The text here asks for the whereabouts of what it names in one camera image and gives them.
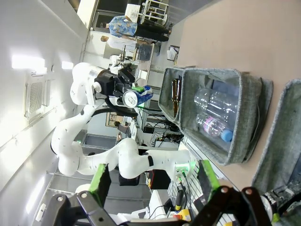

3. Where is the long brown glass bottle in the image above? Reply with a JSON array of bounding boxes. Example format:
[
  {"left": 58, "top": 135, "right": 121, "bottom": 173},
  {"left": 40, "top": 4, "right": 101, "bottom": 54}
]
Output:
[{"left": 171, "top": 78, "right": 182, "bottom": 118}]

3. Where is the small grey fabric basket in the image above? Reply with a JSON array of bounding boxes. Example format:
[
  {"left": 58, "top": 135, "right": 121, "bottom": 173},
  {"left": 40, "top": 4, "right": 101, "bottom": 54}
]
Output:
[{"left": 158, "top": 66, "right": 189, "bottom": 127}]

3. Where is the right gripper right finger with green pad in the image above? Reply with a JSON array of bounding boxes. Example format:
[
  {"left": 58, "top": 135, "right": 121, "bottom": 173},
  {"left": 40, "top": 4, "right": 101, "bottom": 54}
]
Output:
[{"left": 188, "top": 159, "right": 271, "bottom": 226}]

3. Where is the large grey fabric basket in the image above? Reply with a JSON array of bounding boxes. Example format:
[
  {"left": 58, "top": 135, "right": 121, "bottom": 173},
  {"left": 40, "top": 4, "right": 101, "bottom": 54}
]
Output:
[{"left": 251, "top": 79, "right": 301, "bottom": 212}]

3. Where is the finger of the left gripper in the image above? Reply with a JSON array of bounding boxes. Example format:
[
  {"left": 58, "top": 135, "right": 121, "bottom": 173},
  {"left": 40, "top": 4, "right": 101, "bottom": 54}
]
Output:
[
  {"left": 117, "top": 63, "right": 138, "bottom": 87},
  {"left": 130, "top": 82, "right": 145, "bottom": 93}
]

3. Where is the yellow emergency stop box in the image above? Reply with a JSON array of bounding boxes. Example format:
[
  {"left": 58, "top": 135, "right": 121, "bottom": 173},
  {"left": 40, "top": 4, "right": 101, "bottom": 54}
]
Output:
[{"left": 173, "top": 208, "right": 191, "bottom": 222}]

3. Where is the medium grey fabric basket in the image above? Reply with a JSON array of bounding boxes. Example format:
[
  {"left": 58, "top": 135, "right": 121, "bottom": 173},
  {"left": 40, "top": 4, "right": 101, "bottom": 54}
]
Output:
[{"left": 177, "top": 68, "right": 274, "bottom": 166}]

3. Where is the white metal rack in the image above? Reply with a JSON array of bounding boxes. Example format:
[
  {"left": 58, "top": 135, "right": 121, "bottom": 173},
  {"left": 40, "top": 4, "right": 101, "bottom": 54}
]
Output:
[{"left": 140, "top": 0, "right": 170, "bottom": 25}]

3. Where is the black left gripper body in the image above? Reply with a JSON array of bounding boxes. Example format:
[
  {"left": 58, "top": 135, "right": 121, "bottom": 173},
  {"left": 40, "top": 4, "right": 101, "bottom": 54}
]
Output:
[{"left": 93, "top": 69, "right": 125, "bottom": 97}]

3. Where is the blue drink can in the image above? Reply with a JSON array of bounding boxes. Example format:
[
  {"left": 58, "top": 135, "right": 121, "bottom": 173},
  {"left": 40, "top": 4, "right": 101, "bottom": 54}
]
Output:
[{"left": 122, "top": 85, "right": 154, "bottom": 109}]

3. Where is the clear plastic bottle without label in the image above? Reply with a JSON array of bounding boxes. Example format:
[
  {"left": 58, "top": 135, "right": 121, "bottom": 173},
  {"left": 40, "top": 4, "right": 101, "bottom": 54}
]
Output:
[{"left": 194, "top": 88, "right": 240, "bottom": 120}]

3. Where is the blue wire basket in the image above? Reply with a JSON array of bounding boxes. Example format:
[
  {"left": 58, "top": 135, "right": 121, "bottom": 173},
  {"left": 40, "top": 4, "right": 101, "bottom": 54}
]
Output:
[{"left": 138, "top": 43, "right": 152, "bottom": 61}]

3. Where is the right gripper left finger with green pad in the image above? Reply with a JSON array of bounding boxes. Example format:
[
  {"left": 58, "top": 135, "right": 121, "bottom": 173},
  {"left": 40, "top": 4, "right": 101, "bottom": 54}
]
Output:
[{"left": 41, "top": 162, "right": 118, "bottom": 226}]

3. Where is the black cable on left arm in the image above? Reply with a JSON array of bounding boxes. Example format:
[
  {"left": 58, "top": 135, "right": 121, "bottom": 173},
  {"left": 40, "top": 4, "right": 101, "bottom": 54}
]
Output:
[{"left": 91, "top": 96, "right": 139, "bottom": 118}]

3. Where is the person in blue floral shirt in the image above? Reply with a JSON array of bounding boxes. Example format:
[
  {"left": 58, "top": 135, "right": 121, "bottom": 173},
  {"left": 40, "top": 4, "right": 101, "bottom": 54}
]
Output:
[{"left": 100, "top": 15, "right": 172, "bottom": 42}]

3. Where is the ceiling air conditioner unit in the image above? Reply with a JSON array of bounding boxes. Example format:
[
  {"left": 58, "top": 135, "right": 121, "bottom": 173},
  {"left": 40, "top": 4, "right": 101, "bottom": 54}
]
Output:
[{"left": 23, "top": 79, "right": 51, "bottom": 118}]

